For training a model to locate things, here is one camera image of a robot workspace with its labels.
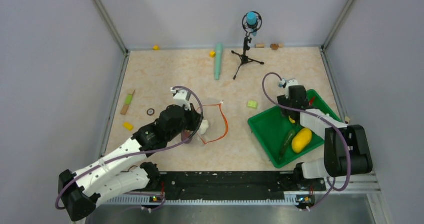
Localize red chili pepper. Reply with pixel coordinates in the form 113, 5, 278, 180
309, 97, 315, 105

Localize dark brown round food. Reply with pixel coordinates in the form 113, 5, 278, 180
181, 130, 192, 144

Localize clear zip bag orange zipper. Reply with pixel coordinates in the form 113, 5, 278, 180
192, 97, 229, 145

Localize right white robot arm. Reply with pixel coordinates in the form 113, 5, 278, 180
277, 84, 374, 190

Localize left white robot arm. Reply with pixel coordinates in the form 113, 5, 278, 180
56, 104, 204, 221

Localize green plastic tray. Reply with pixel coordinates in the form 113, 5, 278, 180
247, 106, 324, 168

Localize light green lego brick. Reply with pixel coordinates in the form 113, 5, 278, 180
247, 100, 259, 109

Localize wooden stick green block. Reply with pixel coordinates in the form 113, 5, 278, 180
120, 89, 136, 115

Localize brown wooden pieces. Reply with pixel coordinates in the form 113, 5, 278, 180
270, 43, 285, 50

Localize cork piece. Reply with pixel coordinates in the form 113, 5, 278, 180
255, 43, 265, 48

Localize small yellow block centre back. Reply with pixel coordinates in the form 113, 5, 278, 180
209, 51, 216, 58

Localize teal plastic tube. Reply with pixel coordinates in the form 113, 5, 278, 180
214, 42, 224, 80

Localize blue microphone on tripod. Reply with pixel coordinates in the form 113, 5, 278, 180
231, 11, 265, 80

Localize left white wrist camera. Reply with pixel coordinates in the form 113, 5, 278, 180
170, 88, 192, 111

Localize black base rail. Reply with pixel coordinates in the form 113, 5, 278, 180
144, 171, 327, 201

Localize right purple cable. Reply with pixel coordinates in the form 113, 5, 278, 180
262, 72, 352, 192

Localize purple cable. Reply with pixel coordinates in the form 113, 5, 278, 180
54, 85, 205, 211
262, 72, 352, 192

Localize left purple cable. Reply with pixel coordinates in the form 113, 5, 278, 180
54, 85, 205, 211

